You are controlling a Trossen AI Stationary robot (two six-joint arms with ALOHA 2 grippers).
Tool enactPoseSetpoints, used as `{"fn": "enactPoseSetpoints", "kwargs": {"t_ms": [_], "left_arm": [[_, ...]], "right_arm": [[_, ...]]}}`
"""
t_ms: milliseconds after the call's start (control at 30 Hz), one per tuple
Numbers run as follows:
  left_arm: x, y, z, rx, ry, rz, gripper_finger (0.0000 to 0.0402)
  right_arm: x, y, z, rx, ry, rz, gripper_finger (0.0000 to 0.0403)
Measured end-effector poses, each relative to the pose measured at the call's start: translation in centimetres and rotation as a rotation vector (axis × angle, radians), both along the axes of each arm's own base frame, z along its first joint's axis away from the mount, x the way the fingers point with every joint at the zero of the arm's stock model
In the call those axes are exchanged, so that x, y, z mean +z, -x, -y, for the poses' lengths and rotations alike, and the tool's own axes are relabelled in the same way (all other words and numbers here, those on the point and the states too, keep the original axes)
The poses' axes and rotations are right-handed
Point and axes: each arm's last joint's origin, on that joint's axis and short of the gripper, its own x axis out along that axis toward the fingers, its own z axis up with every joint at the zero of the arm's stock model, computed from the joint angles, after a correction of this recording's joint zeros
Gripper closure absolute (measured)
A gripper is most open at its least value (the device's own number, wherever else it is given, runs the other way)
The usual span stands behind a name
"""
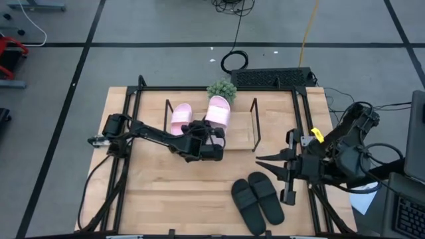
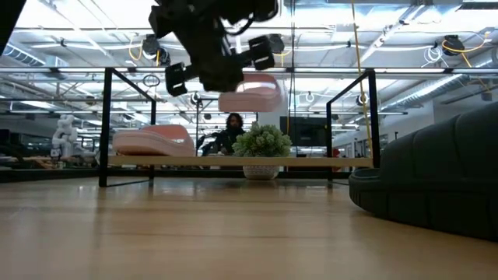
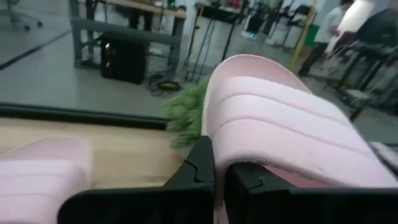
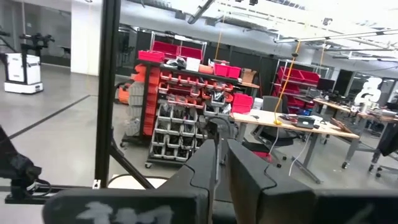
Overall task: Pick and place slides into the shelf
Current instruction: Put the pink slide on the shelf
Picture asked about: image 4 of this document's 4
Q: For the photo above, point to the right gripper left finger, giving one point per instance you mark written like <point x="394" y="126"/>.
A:
<point x="199" y="168"/>

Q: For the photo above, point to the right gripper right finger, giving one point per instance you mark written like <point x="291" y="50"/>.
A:
<point x="258" y="193"/>

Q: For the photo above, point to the black rack with red bins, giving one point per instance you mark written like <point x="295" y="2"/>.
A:
<point x="174" y="102"/>

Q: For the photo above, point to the wooden desk with grey legs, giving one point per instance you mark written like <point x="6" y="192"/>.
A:
<point x="342" y="109"/>
<point x="280" y="121"/>

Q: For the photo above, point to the large red storage bin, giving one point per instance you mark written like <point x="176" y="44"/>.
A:
<point x="242" y="103"/>

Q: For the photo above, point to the grey device on desk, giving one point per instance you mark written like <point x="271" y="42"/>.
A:
<point x="304" y="122"/>

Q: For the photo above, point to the grey office chair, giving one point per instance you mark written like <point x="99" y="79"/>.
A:
<point x="270" y="104"/>

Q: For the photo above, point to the cardboard box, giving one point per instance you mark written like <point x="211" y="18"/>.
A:
<point x="248" y="75"/>

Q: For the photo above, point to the black computer monitor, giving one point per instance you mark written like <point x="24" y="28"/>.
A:
<point x="326" y="84"/>

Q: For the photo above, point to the black office chair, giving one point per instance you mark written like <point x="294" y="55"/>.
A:
<point x="388" y="140"/>

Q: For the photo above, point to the white-based mobile robot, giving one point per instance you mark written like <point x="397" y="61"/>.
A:
<point x="23" y="71"/>

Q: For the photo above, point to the black table rig frame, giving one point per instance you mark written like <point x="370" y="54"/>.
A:
<point x="107" y="93"/>

